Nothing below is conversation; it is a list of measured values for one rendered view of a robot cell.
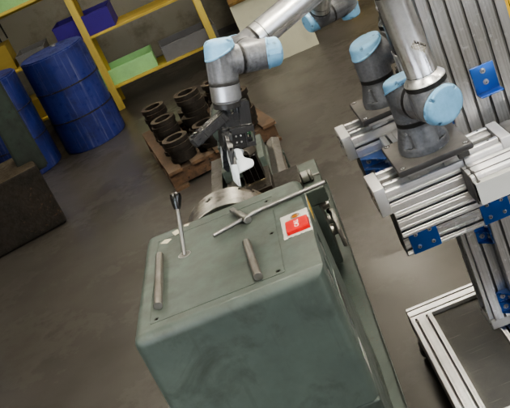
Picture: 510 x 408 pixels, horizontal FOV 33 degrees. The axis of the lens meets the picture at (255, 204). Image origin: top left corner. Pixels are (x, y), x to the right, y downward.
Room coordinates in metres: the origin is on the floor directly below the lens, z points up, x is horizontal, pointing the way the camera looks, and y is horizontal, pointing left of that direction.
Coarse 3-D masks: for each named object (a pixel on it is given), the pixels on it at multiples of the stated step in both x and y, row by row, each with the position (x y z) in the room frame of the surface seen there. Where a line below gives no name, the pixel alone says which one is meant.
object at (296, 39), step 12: (228, 0) 8.47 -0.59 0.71; (240, 0) 8.25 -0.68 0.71; (252, 0) 8.29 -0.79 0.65; (264, 0) 8.28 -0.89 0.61; (276, 0) 8.28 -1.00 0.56; (240, 12) 8.30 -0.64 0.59; (252, 12) 8.29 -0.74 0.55; (240, 24) 8.31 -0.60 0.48; (300, 24) 8.27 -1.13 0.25; (288, 36) 8.28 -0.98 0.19; (300, 36) 8.27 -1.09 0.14; (312, 36) 8.26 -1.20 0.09; (288, 48) 8.28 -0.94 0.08; (300, 48) 8.27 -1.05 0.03
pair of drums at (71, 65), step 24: (48, 48) 8.71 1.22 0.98; (72, 48) 8.28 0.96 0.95; (0, 72) 8.55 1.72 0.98; (24, 72) 8.39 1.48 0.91; (48, 72) 8.19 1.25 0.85; (72, 72) 8.21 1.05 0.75; (96, 72) 8.43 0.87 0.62; (24, 96) 8.29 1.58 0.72; (48, 96) 8.25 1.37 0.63; (72, 96) 8.19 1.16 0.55; (96, 96) 8.27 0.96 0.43; (24, 120) 8.16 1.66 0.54; (72, 120) 8.19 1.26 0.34; (96, 120) 8.21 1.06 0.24; (120, 120) 8.41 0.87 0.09; (0, 144) 8.08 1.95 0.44; (48, 144) 8.25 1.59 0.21; (72, 144) 8.26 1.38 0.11; (96, 144) 8.19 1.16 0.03; (48, 168) 8.14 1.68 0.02
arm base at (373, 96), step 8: (392, 72) 2.77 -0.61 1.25; (376, 80) 2.75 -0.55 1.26; (384, 80) 2.74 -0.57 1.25; (368, 88) 2.77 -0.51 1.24; (376, 88) 2.75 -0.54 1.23; (368, 96) 2.77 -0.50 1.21; (376, 96) 2.74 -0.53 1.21; (384, 96) 2.73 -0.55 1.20; (368, 104) 2.77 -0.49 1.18; (376, 104) 2.74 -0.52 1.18; (384, 104) 2.73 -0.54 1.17
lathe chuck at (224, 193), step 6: (216, 192) 2.47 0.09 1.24; (222, 192) 2.45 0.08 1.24; (228, 192) 2.44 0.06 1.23; (234, 192) 2.43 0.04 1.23; (240, 192) 2.43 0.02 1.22; (246, 192) 2.43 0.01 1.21; (258, 192) 2.46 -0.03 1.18; (204, 198) 2.48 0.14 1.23; (216, 198) 2.42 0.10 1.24; (222, 198) 2.40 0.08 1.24; (228, 198) 2.39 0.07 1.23; (198, 204) 2.47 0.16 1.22; (204, 204) 2.43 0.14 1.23; (210, 204) 2.40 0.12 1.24; (198, 210) 2.42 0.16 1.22; (192, 216) 2.45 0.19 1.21
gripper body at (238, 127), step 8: (216, 104) 2.04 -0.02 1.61; (224, 104) 2.02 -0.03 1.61; (232, 104) 2.02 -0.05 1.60; (240, 104) 2.04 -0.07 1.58; (248, 104) 2.04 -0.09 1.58; (232, 112) 2.06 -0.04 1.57; (240, 112) 2.04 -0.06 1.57; (248, 112) 2.04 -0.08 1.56; (232, 120) 2.04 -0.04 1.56; (240, 120) 2.04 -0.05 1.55; (248, 120) 2.04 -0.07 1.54; (224, 128) 2.04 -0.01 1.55; (232, 128) 2.02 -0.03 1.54; (240, 128) 2.02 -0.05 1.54; (248, 128) 2.02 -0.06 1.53; (224, 136) 2.01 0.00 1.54; (232, 136) 2.03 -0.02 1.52; (240, 136) 2.03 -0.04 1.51; (248, 136) 2.04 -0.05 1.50; (224, 144) 2.01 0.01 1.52; (240, 144) 2.02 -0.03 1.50; (248, 144) 2.02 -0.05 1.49; (256, 144) 2.02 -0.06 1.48
